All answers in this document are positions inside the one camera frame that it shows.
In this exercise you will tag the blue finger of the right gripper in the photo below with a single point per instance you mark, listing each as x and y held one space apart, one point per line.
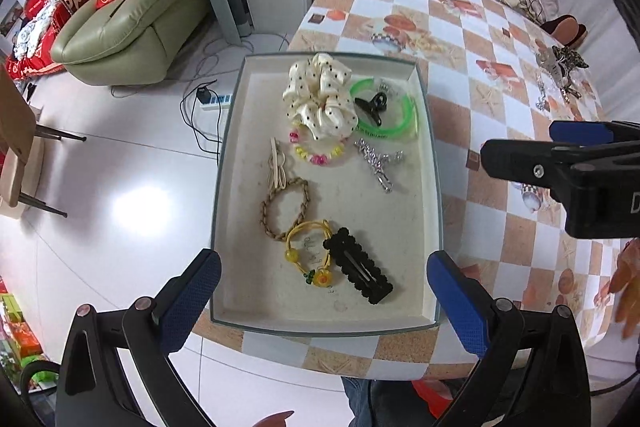
592 133
538 163

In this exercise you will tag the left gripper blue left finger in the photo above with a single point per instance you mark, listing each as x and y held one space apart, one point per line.
154 332

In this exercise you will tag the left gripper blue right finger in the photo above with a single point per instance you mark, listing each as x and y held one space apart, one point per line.
489 328

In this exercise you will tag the black scalloped snap hairclip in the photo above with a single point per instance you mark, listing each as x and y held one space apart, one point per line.
359 268

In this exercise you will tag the silver rhinestone chain brooch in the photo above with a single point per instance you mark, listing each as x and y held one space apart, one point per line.
377 162

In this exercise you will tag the black small claw clip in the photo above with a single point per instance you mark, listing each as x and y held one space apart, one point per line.
374 108

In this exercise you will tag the green translucent bangle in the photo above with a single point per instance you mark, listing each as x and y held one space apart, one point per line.
397 121

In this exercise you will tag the beige wooden hair clip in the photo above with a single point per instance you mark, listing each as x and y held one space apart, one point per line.
277 160

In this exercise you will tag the cream polka dot scrunchie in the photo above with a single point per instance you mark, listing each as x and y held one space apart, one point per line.
317 97

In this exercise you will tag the leopard print bow clip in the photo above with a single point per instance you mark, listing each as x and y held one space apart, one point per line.
569 58

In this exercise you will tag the silver glitter hair bow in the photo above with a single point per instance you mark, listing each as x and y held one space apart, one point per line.
547 61

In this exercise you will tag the checkered printed tablecloth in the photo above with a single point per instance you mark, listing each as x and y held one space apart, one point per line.
477 59

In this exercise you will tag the brown slippers pair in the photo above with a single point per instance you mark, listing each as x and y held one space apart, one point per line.
567 30

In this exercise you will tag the beige cloth bag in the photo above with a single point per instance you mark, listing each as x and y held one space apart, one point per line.
538 11

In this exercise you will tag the white shallow tray box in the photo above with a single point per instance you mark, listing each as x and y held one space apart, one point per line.
259 289

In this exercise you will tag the wooden chair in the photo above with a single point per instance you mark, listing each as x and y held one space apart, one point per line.
20 130

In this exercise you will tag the white power strip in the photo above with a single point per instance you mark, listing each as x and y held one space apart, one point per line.
208 99

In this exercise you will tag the green leather sofa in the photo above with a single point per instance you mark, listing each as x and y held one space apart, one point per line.
127 41

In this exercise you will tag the gold chain hair clip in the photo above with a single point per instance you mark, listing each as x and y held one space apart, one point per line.
569 91

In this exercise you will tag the clear bead keychain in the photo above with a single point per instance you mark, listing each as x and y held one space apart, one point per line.
542 103

